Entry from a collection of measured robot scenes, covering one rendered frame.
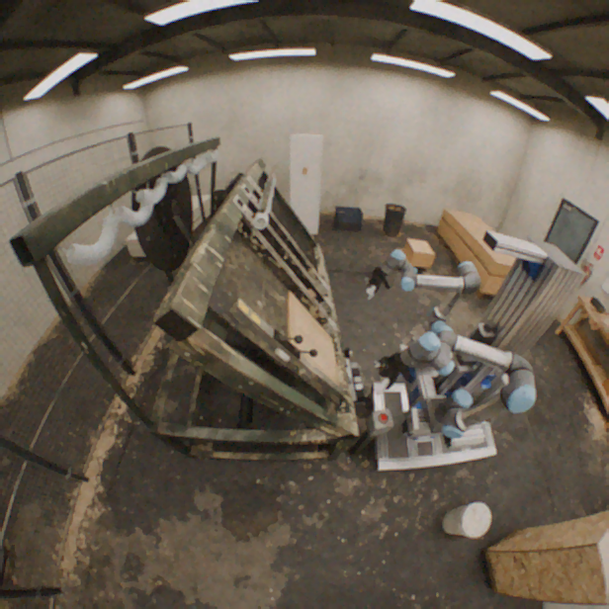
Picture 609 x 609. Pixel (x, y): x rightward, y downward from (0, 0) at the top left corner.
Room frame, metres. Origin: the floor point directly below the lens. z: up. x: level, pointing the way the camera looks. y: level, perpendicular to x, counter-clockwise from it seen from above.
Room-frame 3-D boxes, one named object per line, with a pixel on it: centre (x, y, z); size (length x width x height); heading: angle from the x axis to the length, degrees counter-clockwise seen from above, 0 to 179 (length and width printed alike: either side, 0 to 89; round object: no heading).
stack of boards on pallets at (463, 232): (3.95, -3.70, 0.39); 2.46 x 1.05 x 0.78; 176
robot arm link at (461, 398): (0.43, -0.85, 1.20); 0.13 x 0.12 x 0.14; 151
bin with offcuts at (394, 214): (5.06, -1.98, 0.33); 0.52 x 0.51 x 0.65; 176
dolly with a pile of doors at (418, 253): (3.76, -2.08, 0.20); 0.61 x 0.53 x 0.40; 176
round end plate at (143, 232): (1.33, 0.85, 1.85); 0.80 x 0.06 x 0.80; 5
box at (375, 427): (0.49, -0.49, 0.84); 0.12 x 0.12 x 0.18; 5
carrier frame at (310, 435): (1.46, 0.44, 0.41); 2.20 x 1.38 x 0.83; 5
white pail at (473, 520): (-0.35, -1.40, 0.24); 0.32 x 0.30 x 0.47; 176
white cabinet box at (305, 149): (5.00, 0.04, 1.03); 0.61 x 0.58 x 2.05; 176
